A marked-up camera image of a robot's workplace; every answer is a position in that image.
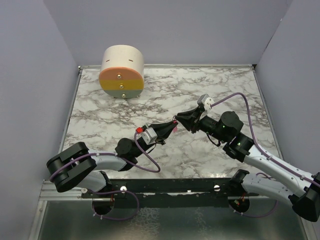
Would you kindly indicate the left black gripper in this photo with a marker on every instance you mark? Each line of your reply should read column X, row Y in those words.
column 163, row 131

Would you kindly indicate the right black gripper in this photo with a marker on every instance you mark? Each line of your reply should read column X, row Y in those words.
column 191, row 119

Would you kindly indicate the pink keyring tag with ring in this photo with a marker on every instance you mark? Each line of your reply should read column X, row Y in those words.
column 175, row 129

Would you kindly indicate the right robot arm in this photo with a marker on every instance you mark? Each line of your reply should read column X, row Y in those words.
column 299, row 188

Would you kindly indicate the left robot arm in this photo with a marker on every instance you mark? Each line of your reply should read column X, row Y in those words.
column 79, row 166

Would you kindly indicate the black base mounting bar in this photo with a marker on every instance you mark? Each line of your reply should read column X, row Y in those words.
column 171, row 193

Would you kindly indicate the round pastel drawer cabinet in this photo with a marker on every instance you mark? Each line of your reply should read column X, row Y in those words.
column 122, row 72

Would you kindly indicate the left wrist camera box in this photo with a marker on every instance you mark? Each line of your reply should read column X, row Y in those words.
column 148, row 135

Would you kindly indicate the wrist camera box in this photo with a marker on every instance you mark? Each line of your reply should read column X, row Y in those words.
column 148, row 135
column 206, row 102

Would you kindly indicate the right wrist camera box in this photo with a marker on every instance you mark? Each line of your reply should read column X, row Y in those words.
column 206, row 102

